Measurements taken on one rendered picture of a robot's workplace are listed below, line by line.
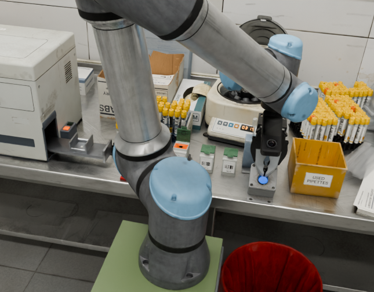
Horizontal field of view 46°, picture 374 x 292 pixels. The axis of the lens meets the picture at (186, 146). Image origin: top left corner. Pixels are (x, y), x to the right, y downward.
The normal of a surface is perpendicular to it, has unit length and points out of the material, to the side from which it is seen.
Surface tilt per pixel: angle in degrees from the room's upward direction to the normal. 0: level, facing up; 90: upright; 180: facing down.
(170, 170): 9
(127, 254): 2
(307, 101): 91
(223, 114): 90
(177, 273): 73
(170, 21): 107
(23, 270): 0
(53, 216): 0
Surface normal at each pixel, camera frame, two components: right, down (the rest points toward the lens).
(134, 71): 0.47, 0.52
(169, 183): 0.14, -0.76
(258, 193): -0.18, 0.87
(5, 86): -0.18, 0.52
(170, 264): -0.10, 0.26
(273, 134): -0.05, -0.49
